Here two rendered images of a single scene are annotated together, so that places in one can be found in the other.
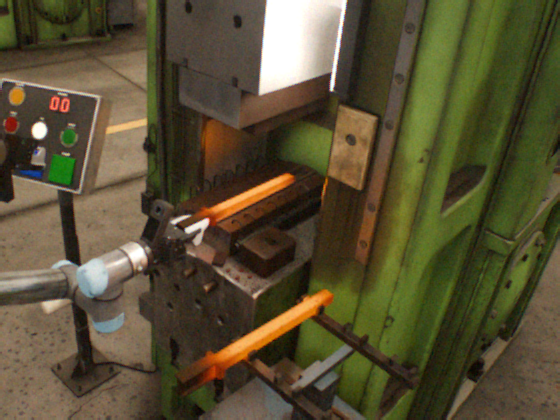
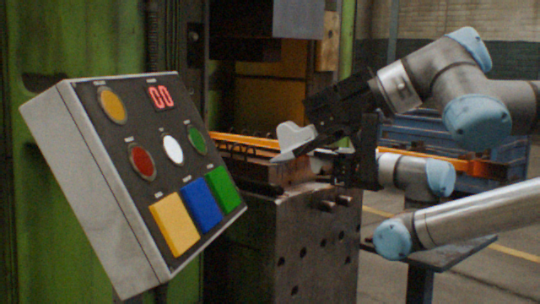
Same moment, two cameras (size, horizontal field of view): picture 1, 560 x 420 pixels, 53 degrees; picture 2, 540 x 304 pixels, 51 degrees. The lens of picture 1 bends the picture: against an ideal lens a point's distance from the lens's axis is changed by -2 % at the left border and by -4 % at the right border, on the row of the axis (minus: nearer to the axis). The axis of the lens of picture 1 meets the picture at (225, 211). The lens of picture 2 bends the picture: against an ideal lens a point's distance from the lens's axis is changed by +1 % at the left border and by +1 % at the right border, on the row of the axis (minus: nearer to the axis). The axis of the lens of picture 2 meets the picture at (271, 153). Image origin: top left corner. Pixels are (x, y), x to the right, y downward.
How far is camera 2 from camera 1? 2.05 m
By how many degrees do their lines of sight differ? 88
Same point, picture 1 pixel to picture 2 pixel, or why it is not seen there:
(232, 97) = (319, 10)
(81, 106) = (175, 91)
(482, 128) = not seen: hidden behind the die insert
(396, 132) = (342, 19)
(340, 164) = (326, 57)
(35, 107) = (143, 115)
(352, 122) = (331, 19)
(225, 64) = not seen: outside the picture
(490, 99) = not seen: hidden behind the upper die
